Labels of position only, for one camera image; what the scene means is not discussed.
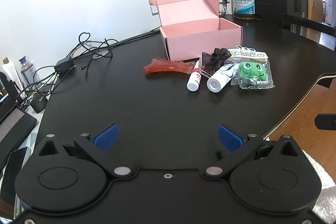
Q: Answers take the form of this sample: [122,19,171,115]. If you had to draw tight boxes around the white upright tube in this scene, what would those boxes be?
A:
[1,57,24,101]

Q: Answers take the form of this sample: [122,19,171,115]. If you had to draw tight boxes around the white fluffy rug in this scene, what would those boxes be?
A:
[299,148,336,224]

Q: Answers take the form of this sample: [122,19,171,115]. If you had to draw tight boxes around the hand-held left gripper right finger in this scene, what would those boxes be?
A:
[202,124,300,179]

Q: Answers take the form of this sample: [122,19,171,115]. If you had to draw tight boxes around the black power adapter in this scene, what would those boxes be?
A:
[54,57,75,73]

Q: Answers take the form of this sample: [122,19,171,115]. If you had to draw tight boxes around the black cabinet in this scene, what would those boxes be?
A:
[251,0,307,28]

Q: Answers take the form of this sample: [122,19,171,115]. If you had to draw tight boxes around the pink cardboard box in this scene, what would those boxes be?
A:
[148,0,242,62]

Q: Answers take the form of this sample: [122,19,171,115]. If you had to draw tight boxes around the brown supplement bottle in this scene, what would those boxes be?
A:
[231,0,256,21]

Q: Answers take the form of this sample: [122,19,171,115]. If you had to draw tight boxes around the black smartphone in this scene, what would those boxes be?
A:
[0,147,32,206]

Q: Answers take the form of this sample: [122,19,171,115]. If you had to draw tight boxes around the tangled black cables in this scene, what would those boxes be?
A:
[16,32,118,109]

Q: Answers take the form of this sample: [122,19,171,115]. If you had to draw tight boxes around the green frog plush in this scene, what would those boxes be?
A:
[228,46,275,89]

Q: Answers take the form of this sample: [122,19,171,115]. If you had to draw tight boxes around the red translucent comb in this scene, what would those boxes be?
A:
[143,57,196,75]

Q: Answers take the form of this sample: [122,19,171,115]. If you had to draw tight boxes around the white bottle with red label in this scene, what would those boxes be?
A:
[187,61,202,91]

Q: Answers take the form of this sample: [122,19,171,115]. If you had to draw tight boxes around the clear bottle with blue cap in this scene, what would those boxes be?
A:
[19,56,40,88]

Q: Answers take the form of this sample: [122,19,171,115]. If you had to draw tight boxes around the black chair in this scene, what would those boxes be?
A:
[282,13,336,51]

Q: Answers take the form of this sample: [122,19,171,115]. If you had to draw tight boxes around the white squeeze tube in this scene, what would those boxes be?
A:
[207,64,234,93]

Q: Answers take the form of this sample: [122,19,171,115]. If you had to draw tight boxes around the black desktop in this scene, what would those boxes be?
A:
[26,13,336,177]

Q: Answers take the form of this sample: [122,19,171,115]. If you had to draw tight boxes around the black bow hair clip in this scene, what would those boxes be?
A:
[202,48,232,73]

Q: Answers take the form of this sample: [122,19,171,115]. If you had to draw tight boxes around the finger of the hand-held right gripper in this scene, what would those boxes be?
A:
[314,114,336,131]

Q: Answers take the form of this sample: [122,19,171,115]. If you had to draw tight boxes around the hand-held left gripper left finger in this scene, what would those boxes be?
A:
[37,124,133,179]

